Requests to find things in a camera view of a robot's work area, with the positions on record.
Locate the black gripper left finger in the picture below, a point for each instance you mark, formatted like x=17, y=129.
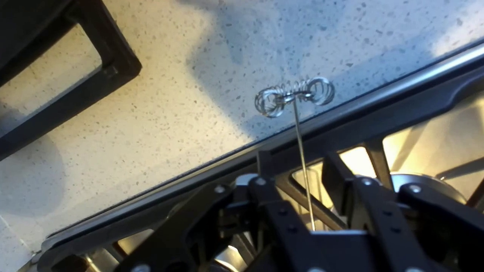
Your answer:
x=243, y=221

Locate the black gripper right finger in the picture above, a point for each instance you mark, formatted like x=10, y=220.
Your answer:
x=403, y=242

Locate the black rectangular tray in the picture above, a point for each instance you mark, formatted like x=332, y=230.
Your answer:
x=119, y=65

